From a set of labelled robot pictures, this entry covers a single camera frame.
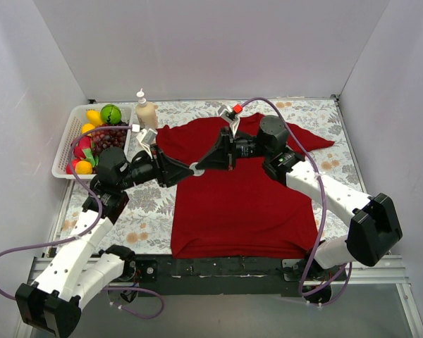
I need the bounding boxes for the round patterned brooch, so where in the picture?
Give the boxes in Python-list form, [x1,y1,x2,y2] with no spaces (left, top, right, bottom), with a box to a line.
[189,162,205,177]

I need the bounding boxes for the red t-shirt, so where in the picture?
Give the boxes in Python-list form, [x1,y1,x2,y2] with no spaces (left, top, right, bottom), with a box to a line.
[157,117,317,258]

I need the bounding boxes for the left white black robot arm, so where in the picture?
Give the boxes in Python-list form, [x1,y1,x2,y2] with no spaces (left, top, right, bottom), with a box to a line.
[16,144,193,337]

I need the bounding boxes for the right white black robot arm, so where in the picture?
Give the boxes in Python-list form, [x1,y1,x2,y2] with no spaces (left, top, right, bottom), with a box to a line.
[190,115,403,280]

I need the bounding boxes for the cream lotion pump bottle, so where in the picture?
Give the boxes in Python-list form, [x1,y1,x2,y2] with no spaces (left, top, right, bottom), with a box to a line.
[135,88,158,130]

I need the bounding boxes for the purple toy grapes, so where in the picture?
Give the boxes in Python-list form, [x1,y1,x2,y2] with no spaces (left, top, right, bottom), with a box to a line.
[90,129,127,155]

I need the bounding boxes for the floral tablecloth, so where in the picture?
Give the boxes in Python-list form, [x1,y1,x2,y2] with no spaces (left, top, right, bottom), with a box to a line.
[54,96,366,254]

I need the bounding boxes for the green toy apple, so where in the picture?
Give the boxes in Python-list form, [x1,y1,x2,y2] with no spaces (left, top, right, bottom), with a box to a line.
[100,104,122,125]

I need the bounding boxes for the pink toy dragon fruit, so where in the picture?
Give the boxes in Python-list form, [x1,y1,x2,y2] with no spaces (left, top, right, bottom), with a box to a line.
[73,136,92,160]

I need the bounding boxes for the yellow toy mango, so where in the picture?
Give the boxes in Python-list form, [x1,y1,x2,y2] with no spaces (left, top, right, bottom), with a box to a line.
[86,110,104,127]

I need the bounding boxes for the orange toy fruit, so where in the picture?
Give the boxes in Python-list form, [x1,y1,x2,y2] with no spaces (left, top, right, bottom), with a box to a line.
[81,123,95,137]

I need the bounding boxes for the red yellow toy peach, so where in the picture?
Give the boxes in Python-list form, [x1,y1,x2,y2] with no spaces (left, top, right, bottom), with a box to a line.
[66,159,93,175]

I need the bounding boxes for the white plastic fruit basket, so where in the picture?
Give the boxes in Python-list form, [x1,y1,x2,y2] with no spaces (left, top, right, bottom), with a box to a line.
[51,103,139,180]

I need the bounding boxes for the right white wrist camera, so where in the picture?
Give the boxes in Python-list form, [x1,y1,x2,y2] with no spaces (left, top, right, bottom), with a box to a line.
[218,104,243,136]

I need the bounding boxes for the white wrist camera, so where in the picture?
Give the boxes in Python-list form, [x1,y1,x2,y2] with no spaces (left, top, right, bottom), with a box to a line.
[218,104,243,136]
[136,128,158,157]

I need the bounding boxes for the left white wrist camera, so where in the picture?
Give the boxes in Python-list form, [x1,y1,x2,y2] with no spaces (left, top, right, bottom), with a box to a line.
[136,128,158,157]

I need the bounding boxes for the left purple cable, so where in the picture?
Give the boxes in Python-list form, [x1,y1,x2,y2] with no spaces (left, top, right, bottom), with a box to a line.
[0,123,165,320]

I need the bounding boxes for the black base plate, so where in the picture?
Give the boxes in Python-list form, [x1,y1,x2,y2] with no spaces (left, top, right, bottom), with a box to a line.
[94,252,348,299]

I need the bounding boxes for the aluminium frame rail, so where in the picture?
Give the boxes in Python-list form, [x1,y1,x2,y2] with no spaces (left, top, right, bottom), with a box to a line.
[13,256,423,338]

